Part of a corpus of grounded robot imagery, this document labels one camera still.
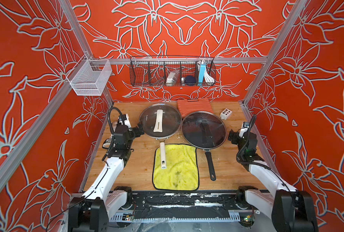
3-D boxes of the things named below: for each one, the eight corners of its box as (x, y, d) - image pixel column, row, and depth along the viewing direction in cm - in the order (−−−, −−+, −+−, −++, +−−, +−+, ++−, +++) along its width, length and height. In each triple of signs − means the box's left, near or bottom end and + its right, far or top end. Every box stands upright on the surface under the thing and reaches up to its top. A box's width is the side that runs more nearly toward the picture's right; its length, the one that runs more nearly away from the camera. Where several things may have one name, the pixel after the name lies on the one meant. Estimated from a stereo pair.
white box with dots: (225, 120, 108) (226, 118, 107) (218, 116, 111) (219, 114, 109) (232, 113, 113) (233, 111, 111) (225, 109, 116) (226, 107, 114)
